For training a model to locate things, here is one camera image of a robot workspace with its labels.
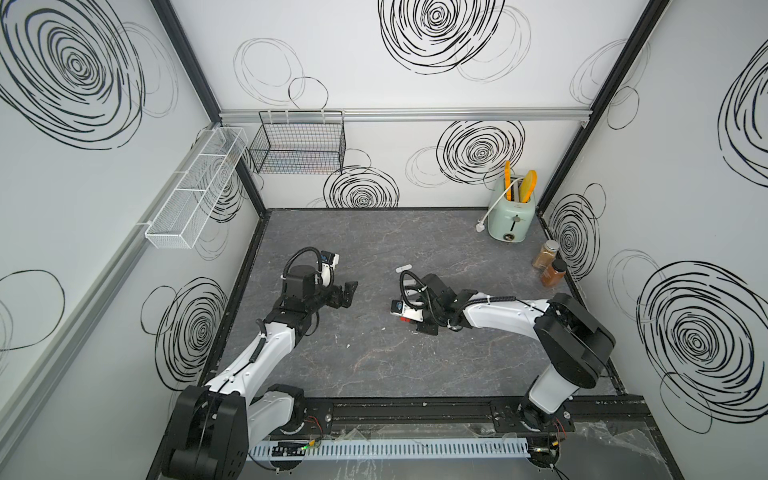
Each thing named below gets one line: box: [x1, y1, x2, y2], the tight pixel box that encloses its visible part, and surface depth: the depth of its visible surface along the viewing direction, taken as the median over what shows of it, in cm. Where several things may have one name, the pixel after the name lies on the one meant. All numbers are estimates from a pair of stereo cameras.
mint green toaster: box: [488, 175, 536, 243], surface depth 104 cm
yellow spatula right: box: [520, 170, 537, 203], surface depth 101 cm
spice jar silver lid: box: [532, 240, 560, 269], surface depth 98 cm
